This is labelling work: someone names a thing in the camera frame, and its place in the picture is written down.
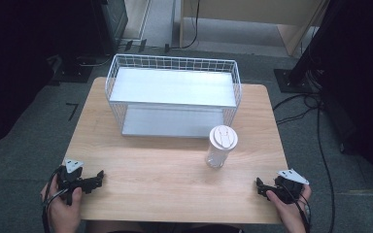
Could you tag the person's left hand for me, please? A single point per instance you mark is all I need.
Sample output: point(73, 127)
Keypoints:
point(63, 212)

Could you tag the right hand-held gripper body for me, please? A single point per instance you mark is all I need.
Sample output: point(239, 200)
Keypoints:
point(288, 187)

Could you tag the clear bottle with white lid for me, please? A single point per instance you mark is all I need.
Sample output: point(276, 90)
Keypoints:
point(220, 147)

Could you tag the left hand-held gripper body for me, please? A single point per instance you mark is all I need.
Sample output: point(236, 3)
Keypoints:
point(68, 178)

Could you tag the dark curtain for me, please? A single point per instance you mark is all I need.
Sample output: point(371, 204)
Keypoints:
point(366, 81)
point(9, 64)

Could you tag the person's right hand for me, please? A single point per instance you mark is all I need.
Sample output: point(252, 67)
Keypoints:
point(288, 208)

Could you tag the light wooden cabinet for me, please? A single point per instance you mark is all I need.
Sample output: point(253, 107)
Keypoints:
point(255, 13)

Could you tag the black equipment case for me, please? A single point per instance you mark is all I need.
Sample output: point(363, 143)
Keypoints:
point(111, 24)

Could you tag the black stand with base plate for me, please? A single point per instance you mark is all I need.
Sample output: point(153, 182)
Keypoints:
point(293, 79)
point(73, 71)

